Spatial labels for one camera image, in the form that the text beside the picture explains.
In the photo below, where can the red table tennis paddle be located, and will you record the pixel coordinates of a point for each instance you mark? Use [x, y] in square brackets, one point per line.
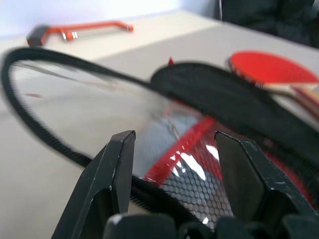
[271, 69]

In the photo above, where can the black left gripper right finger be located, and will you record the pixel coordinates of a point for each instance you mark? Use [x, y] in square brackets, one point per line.
[251, 174]

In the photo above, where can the black clear paddle case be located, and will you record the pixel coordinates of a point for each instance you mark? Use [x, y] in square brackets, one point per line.
[189, 109]

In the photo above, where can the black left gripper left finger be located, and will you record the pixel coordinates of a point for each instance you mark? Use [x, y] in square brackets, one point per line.
[104, 179]

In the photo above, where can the black jacket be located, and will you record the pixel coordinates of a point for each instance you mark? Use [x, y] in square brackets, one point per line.
[269, 17]

